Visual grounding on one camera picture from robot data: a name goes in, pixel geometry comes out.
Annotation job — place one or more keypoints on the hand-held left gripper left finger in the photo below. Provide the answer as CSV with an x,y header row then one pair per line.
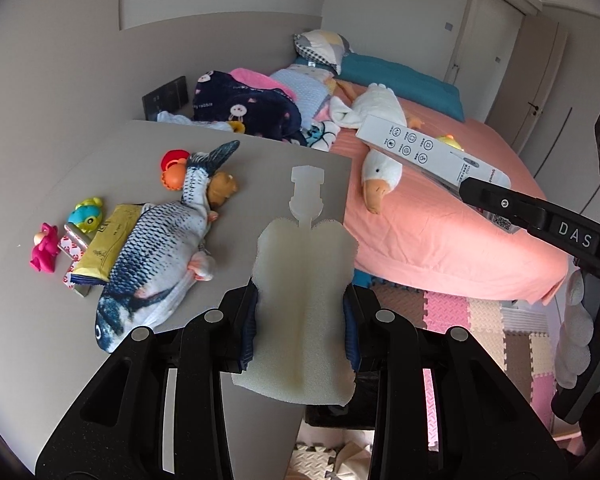
x,y
247,322

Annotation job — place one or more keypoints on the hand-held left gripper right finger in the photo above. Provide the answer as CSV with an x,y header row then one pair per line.
x,y
352,330

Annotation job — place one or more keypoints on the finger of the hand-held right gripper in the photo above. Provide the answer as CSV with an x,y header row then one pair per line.
x,y
545,217

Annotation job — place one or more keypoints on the white foam piece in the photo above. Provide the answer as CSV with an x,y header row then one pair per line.
x,y
300,285

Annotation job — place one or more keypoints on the fish plush toy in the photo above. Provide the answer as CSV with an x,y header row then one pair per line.
x,y
150,240

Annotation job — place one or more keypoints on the long white box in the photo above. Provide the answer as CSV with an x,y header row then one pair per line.
x,y
415,145

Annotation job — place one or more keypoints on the orange plastic toy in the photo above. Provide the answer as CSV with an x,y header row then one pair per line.
x,y
172,180

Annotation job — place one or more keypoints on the yellow packet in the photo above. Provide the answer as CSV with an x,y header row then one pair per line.
x,y
105,245

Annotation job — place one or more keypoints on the pink toy figure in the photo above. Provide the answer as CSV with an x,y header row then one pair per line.
x,y
45,250

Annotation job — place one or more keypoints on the person's right hand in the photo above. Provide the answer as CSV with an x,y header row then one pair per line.
x,y
576,330

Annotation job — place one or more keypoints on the bed with pink sheet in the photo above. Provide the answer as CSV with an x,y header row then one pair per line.
x,y
430,245

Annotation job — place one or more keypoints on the yellow chick plush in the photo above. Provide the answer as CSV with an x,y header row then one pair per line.
x,y
452,144

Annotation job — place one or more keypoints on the colourful foam floor mat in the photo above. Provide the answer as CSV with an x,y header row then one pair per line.
x,y
485,320

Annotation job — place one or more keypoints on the white wardrobe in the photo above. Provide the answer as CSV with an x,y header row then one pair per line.
x,y
555,85

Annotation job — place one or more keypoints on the brown bear toy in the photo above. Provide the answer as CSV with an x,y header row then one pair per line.
x,y
222,186

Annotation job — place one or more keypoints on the white goose plush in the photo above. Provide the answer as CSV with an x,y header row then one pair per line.
x,y
380,165

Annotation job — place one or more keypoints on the red plastic toy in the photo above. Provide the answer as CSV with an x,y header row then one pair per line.
x,y
172,157

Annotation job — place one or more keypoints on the white door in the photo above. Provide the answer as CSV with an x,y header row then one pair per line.
x,y
485,40

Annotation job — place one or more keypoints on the red white patterned packet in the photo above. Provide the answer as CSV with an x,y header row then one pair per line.
x,y
72,251

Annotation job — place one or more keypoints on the yellow blue plastic toy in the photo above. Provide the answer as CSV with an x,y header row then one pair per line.
x,y
85,217

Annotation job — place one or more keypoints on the teal pillow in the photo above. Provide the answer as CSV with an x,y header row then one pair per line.
x,y
405,80

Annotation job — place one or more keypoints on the white blue cartoon cloth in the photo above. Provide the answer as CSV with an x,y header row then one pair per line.
x,y
320,135

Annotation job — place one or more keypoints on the small light blue cloth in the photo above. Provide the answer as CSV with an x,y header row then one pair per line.
x,y
190,120

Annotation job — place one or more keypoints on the navy printed blanket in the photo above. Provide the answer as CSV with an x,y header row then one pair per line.
x,y
240,107

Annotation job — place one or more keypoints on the light blue quilted blanket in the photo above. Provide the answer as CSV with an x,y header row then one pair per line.
x,y
305,92

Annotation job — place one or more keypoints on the pink cloth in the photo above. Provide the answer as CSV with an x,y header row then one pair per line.
x,y
250,77

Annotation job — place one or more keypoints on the patterned pillow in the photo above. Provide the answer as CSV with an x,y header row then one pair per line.
x,y
320,47

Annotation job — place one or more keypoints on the black wall panel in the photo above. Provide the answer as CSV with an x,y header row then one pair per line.
x,y
165,97

